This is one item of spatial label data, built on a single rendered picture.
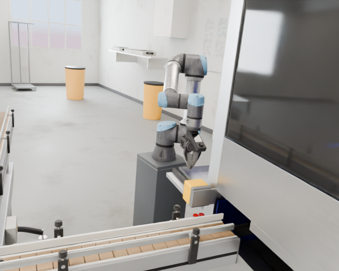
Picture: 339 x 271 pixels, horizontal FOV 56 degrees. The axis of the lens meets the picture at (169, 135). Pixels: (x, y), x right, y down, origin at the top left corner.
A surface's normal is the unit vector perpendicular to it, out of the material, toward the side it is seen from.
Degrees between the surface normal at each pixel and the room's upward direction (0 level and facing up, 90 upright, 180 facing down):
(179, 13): 90
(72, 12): 90
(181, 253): 90
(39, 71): 90
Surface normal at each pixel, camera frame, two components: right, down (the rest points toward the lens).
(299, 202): -0.92, 0.04
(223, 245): 0.38, 0.29
